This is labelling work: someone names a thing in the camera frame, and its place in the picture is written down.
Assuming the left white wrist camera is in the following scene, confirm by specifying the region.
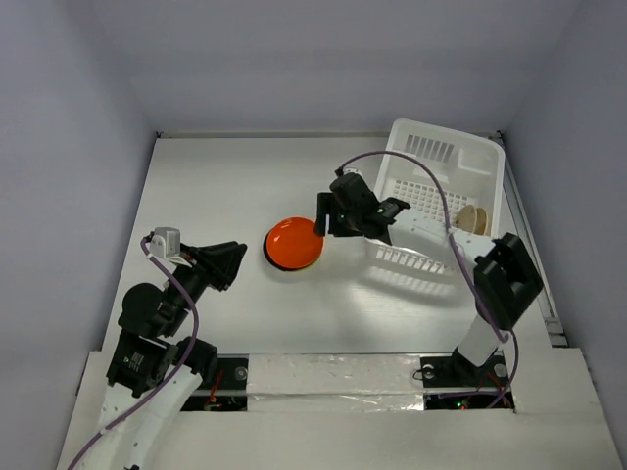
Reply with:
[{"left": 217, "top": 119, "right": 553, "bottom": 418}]
[{"left": 148, "top": 227, "right": 181, "bottom": 261}]

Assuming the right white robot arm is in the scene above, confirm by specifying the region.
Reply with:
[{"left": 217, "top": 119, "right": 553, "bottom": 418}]
[{"left": 315, "top": 173, "right": 544, "bottom": 387}]

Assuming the orange plate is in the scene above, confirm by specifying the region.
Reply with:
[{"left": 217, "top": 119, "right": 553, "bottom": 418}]
[{"left": 263, "top": 216, "right": 323, "bottom": 272}]

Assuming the aluminium rail at right edge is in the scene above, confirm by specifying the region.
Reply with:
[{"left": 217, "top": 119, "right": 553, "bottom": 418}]
[{"left": 496, "top": 130, "right": 569, "bottom": 348}]

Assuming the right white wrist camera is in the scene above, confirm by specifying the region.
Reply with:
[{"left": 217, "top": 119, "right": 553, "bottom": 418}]
[{"left": 341, "top": 167, "right": 362, "bottom": 176}]

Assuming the cream plate with red marks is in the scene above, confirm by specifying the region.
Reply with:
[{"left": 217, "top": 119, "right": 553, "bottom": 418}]
[{"left": 454, "top": 205, "right": 490, "bottom": 235}]

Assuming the white foil covered base rail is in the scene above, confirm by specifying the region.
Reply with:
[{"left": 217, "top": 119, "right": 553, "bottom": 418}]
[{"left": 246, "top": 353, "right": 424, "bottom": 413}]

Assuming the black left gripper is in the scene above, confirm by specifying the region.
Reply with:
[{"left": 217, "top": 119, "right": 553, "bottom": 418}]
[{"left": 162, "top": 239, "right": 248, "bottom": 333}]

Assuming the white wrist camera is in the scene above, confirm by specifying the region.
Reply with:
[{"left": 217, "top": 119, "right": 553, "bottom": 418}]
[
  {"left": 148, "top": 227, "right": 181, "bottom": 261},
  {"left": 341, "top": 167, "right": 362, "bottom": 176}
]

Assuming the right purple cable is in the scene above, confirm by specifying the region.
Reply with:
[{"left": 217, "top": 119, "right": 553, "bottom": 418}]
[{"left": 335, "top": 150, "right": 520, "bottom": 407}]

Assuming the white plastic dish rack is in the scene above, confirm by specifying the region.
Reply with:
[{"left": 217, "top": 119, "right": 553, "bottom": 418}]
[{"left": 364, "top": 117, "right": 506, "bottom": 275}]

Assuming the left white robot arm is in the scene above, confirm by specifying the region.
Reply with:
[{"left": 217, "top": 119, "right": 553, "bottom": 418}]
[{"left": 69, "top": 226, "right": 248, "bottom": 469}]

